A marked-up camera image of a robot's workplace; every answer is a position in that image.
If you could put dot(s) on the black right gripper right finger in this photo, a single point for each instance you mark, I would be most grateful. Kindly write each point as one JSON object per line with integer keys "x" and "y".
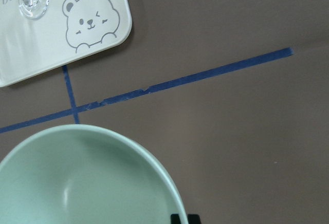
{"x": 193, "y": 219}

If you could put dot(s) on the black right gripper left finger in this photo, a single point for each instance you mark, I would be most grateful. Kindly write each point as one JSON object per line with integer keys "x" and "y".
{"x": 175, "y": 219}

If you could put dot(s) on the green bowl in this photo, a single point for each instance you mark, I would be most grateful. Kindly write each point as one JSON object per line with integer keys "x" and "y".
{"x": 85, "y": 174}

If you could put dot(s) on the cream bear tray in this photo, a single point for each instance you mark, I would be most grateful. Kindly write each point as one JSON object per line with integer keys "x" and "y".
{"x": 68, "y": 31}

